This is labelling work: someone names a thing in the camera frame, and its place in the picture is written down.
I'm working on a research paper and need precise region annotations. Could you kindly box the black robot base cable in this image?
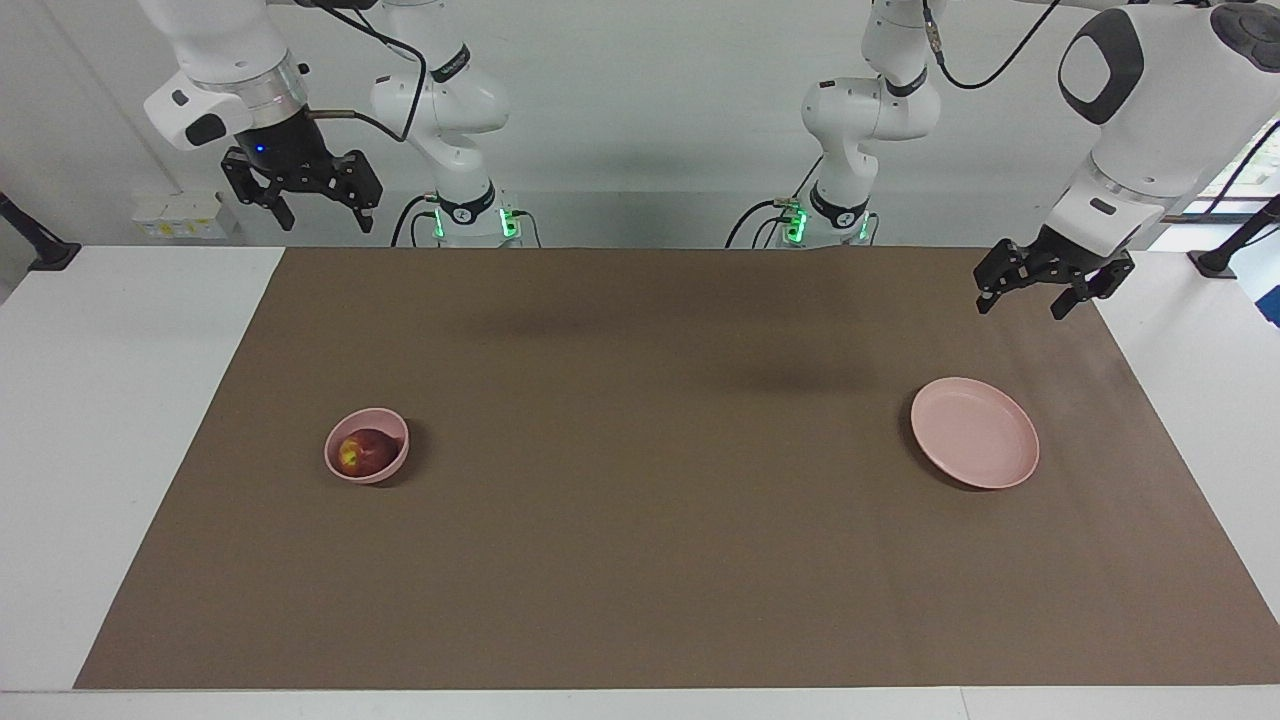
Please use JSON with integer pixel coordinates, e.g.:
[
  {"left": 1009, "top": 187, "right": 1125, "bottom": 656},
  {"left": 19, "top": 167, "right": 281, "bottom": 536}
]
[
  {"left": 390, "top": 193, "right": 441, "bottom": 248},
  {"left": 725, "top": 197, "right": 801, "bottom": 248}
]

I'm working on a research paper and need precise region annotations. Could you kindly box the brown table mat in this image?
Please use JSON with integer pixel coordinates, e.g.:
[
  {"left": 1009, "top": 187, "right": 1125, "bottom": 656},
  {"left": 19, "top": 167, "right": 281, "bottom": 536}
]
[{"left": 73, "top": 247, "right": 1280, "bottom": 691}]

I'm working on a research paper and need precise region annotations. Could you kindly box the white wall socket strip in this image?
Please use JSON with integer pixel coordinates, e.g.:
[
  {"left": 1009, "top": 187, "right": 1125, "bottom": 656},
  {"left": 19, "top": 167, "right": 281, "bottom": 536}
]
[{"left": 130, "top": 190, "right": 242, "bottom": 242}]

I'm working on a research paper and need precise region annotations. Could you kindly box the pink bowl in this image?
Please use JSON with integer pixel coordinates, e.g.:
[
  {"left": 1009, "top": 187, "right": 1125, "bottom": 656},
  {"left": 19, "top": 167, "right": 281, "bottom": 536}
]
[{"left": 323, "top": 407, "right": 411, "bottom": 486}]

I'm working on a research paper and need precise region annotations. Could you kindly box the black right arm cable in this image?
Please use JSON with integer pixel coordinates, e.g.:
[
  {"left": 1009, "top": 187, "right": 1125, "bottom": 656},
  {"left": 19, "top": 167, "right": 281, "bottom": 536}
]
[{"left": 295, "top": 0, "right": 431, "bottom": 143}]

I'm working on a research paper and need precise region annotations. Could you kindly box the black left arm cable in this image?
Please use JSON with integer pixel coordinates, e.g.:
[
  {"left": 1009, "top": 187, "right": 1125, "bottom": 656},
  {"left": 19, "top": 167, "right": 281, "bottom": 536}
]
[{"left": 920, "top": 0, "right": 1280, "bottom": 221}]

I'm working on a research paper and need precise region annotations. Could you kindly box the pink plate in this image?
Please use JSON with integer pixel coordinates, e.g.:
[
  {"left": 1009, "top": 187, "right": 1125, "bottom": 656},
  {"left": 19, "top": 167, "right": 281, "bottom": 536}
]
[{"left": 910, "top": 376, "right": 1041, "bottom": 491}]

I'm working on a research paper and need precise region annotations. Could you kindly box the black clamp stand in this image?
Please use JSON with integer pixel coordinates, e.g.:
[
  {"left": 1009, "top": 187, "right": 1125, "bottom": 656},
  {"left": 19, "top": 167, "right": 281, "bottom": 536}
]
[
  {"left": 1187, "top": 193, "right": 1280, "bottom": 280},
  {"left": 0, "top": 190, "right": 83, "bottom": 273}
]

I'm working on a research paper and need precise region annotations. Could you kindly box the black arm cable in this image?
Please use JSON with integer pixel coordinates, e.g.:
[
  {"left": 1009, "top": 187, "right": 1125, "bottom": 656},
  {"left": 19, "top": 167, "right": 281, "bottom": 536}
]
[
  {"left": 920, "top": 0, "right": 1280, "bottom": 221},
  {"left": 295, "top": 0, "right": 431, "bottom": 143}
]

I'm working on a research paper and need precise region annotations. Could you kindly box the dark red apple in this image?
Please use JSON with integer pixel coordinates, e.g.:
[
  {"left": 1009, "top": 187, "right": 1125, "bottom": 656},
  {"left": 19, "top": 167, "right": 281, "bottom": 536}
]
[{"left": 338, "top": 428, "right": 399, "bottom": 474}]

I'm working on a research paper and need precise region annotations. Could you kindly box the glass window dark frame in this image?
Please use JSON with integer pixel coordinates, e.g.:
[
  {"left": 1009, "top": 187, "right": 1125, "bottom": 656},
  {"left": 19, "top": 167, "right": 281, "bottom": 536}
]
[{"left": 1190, "top": 115, "right": 1280, "bottom": 251}]

